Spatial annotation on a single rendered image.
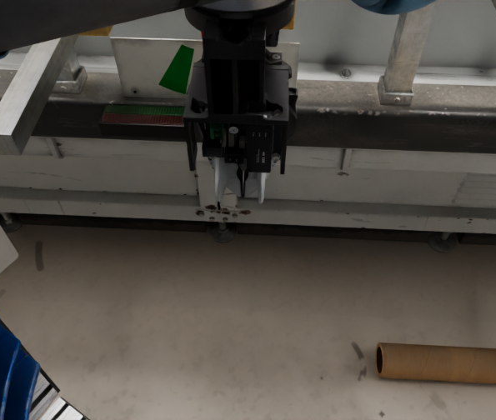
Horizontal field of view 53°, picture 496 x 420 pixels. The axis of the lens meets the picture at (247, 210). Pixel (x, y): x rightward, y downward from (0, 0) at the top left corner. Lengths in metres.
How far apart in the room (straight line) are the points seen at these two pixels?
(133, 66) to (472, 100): 0.51
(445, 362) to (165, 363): 0.66
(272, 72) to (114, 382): 1.03
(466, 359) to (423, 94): 0.68
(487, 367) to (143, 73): 0.98
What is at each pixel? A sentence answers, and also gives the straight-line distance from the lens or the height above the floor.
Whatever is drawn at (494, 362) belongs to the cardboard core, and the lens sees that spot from 1.32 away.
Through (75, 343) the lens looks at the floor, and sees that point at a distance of 1.37.
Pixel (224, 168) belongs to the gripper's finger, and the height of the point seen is 0.86.
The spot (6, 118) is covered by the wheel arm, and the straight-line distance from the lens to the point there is 0.58.
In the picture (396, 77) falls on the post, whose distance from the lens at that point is 0.77.
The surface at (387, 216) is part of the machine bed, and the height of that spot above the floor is 0.16.
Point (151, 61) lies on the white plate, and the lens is 0.75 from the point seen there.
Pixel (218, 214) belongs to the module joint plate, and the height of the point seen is 0.14.
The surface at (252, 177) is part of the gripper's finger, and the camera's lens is 0.46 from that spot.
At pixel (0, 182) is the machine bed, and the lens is 1.50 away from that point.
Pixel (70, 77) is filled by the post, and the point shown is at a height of 0.73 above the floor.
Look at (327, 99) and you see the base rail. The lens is 0.78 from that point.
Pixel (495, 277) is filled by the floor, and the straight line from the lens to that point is 1.54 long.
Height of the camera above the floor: 1.18
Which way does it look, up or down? 51 degrees down
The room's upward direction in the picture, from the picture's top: straight up
